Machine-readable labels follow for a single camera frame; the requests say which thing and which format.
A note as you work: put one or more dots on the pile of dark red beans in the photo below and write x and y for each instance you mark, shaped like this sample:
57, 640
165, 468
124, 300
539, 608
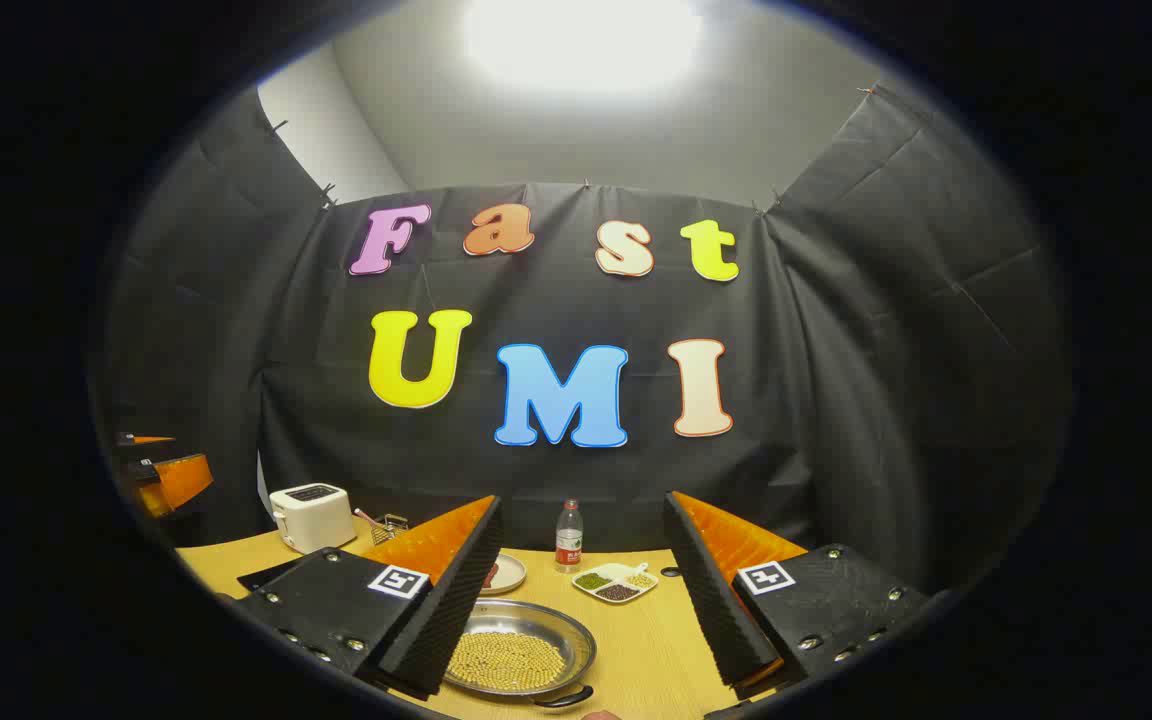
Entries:
617, 592

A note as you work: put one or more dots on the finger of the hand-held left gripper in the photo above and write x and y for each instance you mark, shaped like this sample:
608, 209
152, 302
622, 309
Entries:
141, 441
176, 480

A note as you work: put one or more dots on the round white plate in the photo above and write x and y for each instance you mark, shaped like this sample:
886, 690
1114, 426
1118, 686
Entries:
511, 575

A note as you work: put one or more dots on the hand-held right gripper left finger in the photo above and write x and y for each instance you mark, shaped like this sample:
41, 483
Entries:
456, 590

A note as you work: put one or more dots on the pile of soybeans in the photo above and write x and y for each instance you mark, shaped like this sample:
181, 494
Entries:
506, 660

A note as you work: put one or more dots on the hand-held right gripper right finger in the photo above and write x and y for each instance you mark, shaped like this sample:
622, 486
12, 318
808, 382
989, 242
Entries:
716, 590

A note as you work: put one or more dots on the clear plastic water bottle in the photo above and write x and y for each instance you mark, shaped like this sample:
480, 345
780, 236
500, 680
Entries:
568, 540

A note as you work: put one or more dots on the black backdrop cloth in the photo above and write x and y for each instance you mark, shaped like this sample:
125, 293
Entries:
556, 480

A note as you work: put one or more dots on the pile of green mung beans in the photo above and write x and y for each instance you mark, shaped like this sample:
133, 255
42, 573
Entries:
593, 580

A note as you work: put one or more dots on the small pile of yellow beans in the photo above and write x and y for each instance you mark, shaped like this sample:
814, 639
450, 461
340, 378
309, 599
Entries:
641, 580

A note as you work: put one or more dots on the white toaster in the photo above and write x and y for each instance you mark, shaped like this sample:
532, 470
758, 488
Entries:
311, 520

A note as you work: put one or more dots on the white divided dish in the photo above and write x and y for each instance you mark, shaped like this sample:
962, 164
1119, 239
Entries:
616, 582

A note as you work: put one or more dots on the black induction cooktop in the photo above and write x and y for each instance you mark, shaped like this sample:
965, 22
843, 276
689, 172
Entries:
271, 575

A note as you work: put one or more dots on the red minced meat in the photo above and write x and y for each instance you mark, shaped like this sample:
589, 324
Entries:
489, 577

